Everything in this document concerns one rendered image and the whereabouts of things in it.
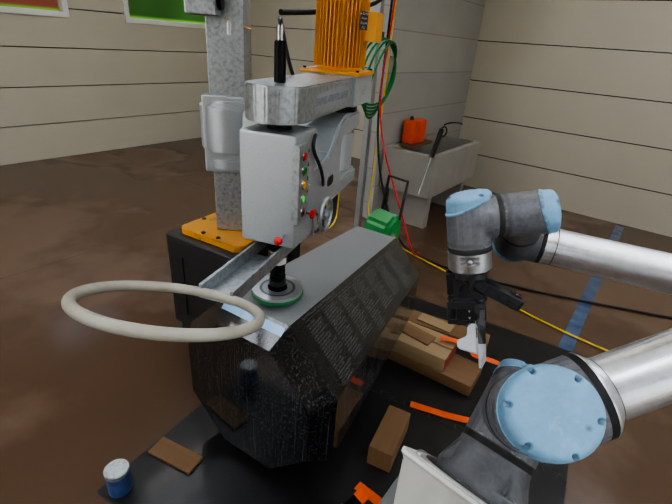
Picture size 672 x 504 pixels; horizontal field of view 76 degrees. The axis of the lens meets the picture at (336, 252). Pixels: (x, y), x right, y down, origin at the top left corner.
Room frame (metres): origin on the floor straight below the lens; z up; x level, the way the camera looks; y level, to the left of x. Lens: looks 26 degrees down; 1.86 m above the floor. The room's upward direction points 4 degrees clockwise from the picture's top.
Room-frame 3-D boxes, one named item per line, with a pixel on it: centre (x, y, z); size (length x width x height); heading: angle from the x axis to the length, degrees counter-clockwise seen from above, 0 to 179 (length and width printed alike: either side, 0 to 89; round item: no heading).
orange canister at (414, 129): (5.13, -0.82, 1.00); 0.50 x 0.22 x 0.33; 145
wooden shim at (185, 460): (1.39, 0.69, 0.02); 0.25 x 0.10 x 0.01; 67
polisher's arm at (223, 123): (2.39, 0.46, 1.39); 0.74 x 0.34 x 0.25; 65
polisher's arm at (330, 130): (1.93, 0.11, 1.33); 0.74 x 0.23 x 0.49; 164
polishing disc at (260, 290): (1.56, 0.24, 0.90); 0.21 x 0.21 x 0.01
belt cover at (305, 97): (1.90, 0.14, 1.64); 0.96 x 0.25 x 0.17; 164
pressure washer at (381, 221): (3.40, -0.37, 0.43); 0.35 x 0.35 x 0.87; 46
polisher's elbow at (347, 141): (2.19, 0.05, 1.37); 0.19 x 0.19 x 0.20
